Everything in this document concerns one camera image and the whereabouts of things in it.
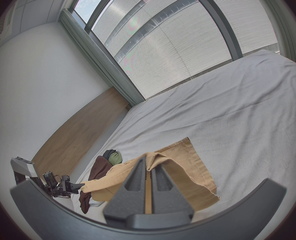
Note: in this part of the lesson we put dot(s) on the window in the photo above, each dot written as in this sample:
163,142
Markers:
175,46

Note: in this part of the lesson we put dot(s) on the green garment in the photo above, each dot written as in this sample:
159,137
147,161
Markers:
115,158

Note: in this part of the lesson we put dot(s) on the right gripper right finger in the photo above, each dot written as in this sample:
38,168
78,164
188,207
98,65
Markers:
167,199

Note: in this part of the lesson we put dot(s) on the brown garment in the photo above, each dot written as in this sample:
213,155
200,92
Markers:
98,169

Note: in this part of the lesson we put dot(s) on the white ceiling air vent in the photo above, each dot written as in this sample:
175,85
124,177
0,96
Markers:
3,26

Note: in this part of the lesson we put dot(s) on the grey-green curtain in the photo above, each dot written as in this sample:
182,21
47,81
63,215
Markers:
101,59
287,21

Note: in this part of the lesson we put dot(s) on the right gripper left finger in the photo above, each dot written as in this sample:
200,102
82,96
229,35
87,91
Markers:
130,199

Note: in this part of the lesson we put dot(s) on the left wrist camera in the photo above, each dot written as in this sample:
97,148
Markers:
65,178

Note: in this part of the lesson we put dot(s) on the bed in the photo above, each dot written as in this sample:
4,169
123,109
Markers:
212,104

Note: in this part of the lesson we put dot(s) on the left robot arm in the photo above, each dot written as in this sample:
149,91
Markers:
23,166

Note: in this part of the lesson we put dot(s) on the black garment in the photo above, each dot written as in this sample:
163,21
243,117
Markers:
108,154

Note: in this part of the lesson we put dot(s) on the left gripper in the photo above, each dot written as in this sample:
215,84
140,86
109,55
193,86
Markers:
70,187

